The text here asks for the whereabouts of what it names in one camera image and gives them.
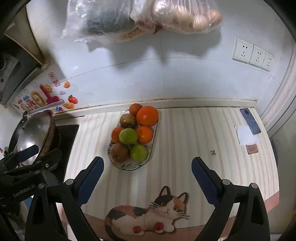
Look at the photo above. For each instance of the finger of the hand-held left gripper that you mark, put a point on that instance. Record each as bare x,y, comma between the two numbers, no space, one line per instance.
27,153
49,160

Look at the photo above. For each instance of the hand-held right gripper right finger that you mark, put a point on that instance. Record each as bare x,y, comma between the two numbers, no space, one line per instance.
205,182

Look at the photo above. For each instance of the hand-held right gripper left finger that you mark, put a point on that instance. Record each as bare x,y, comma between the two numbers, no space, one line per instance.
91,180

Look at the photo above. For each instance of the red brown apple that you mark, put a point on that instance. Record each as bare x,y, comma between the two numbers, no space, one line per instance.
128,120
119,152

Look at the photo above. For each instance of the floral oval plate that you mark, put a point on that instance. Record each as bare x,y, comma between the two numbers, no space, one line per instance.
129,165

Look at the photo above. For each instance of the small orange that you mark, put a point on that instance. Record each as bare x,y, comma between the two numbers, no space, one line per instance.
115,134
145,134

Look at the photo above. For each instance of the green apple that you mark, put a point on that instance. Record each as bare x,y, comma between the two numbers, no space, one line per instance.
138,152
128,136

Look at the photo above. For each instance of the dark reddish orange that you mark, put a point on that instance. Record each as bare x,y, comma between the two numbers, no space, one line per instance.
134,109

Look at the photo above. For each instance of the large orange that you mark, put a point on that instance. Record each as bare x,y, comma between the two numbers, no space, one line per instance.
147,115

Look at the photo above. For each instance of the metal wok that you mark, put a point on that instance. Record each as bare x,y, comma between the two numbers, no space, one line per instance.
34,132

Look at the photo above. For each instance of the steel wok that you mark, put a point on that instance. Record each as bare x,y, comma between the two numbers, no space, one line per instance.
52,136

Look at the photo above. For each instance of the black frying pan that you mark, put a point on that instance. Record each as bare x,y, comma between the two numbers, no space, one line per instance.
16,132

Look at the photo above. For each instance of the striped cat print mat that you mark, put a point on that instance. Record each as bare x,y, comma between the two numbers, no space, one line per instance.
185,143

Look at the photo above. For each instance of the small brown card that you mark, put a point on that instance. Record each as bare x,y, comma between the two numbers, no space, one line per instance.
252,149

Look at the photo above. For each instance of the white paper napkin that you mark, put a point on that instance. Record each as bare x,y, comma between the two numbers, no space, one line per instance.
245,136

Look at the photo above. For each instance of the dark smartphone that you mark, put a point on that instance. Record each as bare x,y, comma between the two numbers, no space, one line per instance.
251,121

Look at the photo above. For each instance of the red seal sticker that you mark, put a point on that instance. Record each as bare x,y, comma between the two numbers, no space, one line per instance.
54,79

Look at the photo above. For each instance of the black range hood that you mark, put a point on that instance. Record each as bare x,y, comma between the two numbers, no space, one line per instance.
18,74

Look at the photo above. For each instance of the clear bag of dark vegetables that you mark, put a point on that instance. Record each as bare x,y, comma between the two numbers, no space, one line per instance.
104,23

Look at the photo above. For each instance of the clear bag of eggs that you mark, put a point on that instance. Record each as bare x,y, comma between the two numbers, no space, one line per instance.
180,16

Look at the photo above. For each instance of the colourful wall decal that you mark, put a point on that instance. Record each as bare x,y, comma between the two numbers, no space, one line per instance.
41,99

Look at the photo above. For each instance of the white door frame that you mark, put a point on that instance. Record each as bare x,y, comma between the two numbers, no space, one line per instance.
277,97

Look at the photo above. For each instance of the white wall socket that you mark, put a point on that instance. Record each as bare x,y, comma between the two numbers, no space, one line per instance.
267,62
243,50
257,56

